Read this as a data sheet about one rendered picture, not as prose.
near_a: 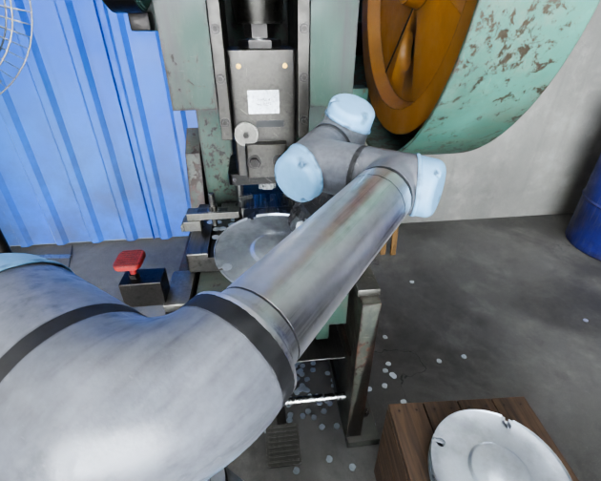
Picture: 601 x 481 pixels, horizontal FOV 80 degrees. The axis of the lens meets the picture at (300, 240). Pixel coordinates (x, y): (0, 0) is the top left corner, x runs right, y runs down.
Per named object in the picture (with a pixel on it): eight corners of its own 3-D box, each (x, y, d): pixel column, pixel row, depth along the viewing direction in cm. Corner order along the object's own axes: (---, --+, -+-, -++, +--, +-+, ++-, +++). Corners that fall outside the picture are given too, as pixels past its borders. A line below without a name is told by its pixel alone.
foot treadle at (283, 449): (302, 472, 104) (302, 463, 101) (267, 476, 103) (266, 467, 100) (285, 324, 153) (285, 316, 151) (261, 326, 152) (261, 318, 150)
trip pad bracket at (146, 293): (176, 338, 93) (159, 278, 83) (136, 341, 92) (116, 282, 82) (179, 322, 98) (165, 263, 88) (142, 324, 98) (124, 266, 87)
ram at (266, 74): (299, 179, 88) (298, 42, 73) (237, 182, 87) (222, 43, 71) (291, 156, 103) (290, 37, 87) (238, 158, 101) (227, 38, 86)
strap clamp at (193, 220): (240, 228, 105) (237, 196, 99) (181, 232, 103) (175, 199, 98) (240, 219, 110) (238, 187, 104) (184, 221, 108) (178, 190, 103)
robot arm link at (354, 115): (317, 102, 52) (343, 83, 57) (301, 160, 61) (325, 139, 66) (363, 128, 51) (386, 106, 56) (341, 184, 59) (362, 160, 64)
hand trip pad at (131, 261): (146, 291, 84) (138, 264, 80) (119, 293, 83) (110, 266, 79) (153, 273, 90) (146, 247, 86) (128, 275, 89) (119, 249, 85)
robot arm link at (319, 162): (339, 166, 43) (375, 129, 50) (264, 151, 48) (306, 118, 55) (340, 218, 48) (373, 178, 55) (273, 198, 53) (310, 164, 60)
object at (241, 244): (196, 233, 84) (195, 231, 84) (300, 205, 98) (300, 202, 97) (249, 317, 65) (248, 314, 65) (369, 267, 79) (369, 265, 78)
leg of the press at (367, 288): (379, 444, 122) (428, 205, 74) (345, 448, 121) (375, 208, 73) (328, 278, 199) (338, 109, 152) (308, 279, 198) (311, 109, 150)
